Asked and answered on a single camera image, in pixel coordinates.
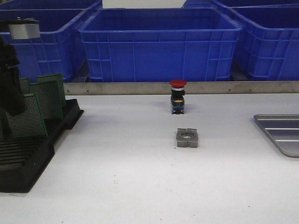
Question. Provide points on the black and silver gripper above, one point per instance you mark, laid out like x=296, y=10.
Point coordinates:
x=10, y=90

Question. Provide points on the green perforated circuit board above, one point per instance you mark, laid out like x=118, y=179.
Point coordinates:
x=49, y=99
x=30, y=123

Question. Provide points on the rear right green circuit board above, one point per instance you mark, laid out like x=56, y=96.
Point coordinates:
x=58, y=77

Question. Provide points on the black slotted board rack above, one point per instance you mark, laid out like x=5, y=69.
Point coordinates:
x=23, y=160

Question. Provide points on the silver metal tray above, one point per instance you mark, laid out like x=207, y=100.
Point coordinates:
x=282, y=130

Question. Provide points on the left front blue crate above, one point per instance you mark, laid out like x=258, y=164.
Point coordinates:
x=59, y=49

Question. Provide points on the left rear blue crate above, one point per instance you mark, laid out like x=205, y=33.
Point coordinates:
x=51, y=4

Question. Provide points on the centre blue plastic crate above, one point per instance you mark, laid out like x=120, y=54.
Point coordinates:
x=159, y=45

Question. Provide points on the red emergency stop button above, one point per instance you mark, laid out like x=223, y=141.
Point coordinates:
x=177, y=96

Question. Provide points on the grey metal clamp block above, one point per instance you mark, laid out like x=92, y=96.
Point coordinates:
x=187, y=137

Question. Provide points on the right rear blue crate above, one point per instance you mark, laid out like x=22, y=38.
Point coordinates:
x=238, y=3

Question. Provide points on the right front blue crate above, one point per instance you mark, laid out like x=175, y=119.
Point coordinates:
x=268, y=44

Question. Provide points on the steel table edge rail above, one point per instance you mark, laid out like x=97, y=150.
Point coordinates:
x=164, y=88

